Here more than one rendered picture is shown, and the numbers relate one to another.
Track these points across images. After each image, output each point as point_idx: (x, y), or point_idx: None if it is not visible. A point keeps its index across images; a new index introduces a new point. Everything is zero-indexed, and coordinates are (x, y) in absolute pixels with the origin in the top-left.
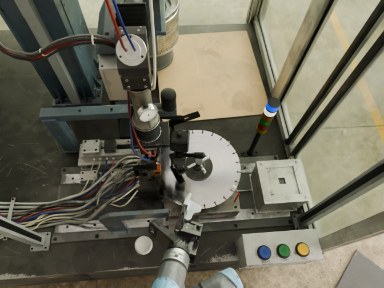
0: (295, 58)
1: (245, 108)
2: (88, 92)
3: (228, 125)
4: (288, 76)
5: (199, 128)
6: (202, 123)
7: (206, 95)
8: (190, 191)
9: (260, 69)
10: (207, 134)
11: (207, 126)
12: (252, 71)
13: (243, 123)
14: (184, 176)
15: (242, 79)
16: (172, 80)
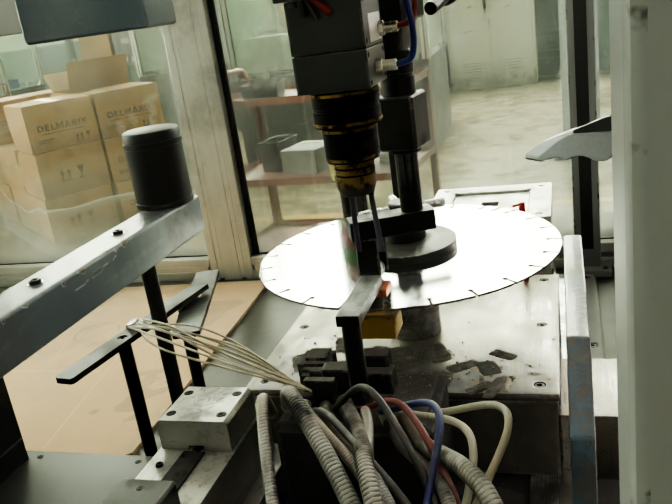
0: (211, 104)
1: (223, 309)
2: None
3: (253, 337)
4: (229, 158)
5: (218, 386)
6: (207, 379)
7: (117, 362)
8: (493, 256)
9: (130, 286)
10: (301, 238)
11: (225, 371)
12: (122, 294)
13: (267, 317)
14: (432, 264)
15: (130, 307)
16: None
